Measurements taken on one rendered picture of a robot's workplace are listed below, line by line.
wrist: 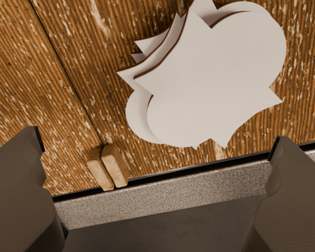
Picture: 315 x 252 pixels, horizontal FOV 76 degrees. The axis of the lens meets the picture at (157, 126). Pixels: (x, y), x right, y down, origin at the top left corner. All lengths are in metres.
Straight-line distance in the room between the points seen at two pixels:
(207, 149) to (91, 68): 0.18
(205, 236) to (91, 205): 2.03
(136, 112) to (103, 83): 0.05
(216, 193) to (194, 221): 1.76
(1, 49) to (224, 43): 0.22
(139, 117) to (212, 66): 0.09
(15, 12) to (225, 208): 1.99
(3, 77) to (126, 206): 0.28
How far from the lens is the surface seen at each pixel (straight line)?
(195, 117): 0.21
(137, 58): 0.22
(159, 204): 0.40
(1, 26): 0.27
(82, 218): 0.45
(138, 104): 0.21
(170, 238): 2.37
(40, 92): 0.27
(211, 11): 0.21
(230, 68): 0.19
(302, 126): 0.32
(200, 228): 2.26
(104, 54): 0.23
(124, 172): 0.29
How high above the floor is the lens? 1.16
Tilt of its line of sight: 59 degrees down
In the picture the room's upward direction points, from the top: 179 degrees clockwise
